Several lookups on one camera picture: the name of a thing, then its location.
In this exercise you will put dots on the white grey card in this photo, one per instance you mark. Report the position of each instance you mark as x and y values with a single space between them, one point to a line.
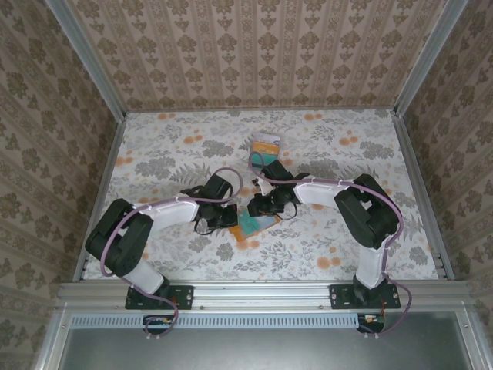
267 138

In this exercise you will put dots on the teal printed card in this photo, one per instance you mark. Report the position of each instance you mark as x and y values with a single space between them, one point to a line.
248 225

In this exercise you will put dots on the aluminium front rail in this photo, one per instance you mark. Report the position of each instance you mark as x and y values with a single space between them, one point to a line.
262 294

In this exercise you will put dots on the aluminium side rail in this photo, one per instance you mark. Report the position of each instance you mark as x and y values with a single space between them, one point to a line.
409 154
111 154

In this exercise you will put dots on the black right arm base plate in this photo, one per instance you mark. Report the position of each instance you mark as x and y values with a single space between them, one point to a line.
341 297

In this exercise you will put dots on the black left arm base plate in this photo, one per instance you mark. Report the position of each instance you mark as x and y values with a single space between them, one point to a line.
181 297

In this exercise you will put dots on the orange card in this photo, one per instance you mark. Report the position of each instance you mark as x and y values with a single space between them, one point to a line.
265 148

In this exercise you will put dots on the orange leather card holder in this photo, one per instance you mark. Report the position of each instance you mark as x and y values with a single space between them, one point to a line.
240 237

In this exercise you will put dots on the aluminium frame strip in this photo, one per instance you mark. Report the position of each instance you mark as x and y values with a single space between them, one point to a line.
54 343
470 343

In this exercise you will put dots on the floral patterned table cover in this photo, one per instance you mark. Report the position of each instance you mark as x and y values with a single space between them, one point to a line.
154 127

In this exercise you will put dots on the aluminium frame post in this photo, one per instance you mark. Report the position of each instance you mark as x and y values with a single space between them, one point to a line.
428 58
88 61

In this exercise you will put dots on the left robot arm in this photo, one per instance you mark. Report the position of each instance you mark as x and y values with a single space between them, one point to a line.
115 246

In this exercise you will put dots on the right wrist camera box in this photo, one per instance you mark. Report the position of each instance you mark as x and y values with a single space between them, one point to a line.
265 187

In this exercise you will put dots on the grey metal sheet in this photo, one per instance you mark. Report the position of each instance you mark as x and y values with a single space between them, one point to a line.
262 350

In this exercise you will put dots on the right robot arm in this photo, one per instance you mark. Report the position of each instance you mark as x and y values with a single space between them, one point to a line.
366 216

